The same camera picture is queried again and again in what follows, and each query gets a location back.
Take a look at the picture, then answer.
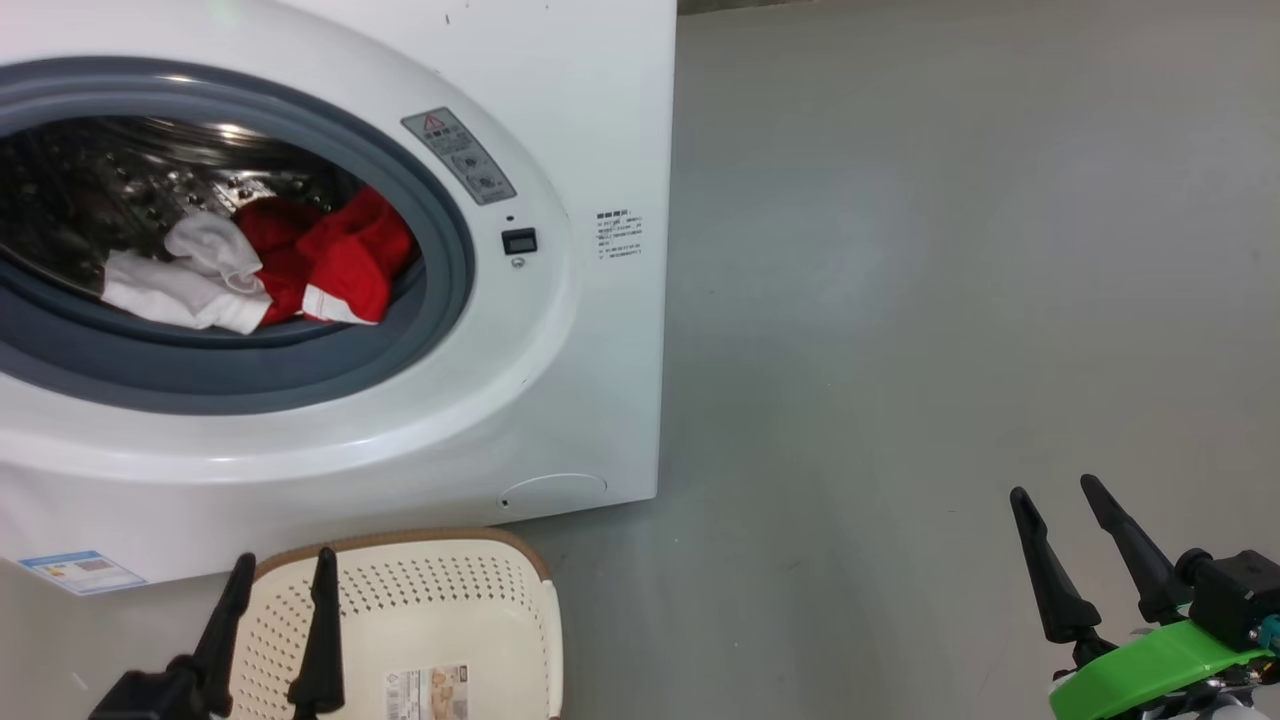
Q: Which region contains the cream perforated basket brown rim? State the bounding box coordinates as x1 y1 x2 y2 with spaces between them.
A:
225 528 564 720

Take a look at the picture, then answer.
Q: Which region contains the black text notice sticker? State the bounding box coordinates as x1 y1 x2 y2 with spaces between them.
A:
595 208 645 264

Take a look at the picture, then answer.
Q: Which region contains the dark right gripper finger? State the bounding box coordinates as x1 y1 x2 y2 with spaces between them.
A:
1080 474 1194 627
1009 487 1104 647

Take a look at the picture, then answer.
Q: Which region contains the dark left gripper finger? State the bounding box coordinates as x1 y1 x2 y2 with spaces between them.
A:
192 552 258 719
287 547 347 719

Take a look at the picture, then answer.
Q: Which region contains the blue energy label sticker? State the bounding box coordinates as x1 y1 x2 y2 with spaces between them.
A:
18 550 148 597

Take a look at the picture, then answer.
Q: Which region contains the grey warning label plate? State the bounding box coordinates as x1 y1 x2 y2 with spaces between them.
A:
401 107 518 207

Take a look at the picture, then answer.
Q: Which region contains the paper product label sticker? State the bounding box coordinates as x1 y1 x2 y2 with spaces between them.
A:
386 665 470 720

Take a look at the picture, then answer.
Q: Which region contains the red and white garment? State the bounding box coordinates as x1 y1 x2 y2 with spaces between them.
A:
100 185 420 336

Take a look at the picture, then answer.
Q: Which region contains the grey rubber washing machine gasket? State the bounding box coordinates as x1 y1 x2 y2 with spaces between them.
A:
0 57 477 417

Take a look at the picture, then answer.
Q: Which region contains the round white drain filter cover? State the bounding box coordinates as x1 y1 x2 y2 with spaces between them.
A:
499 473 608 512

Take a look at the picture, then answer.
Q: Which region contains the white front-load washing machine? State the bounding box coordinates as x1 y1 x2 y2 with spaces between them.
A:
0 0 679 597

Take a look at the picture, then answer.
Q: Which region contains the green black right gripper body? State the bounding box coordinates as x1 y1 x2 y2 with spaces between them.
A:
1048 605 1280 720

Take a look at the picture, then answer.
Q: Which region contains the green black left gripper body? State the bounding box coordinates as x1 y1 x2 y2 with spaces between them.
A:
88 653 216 720

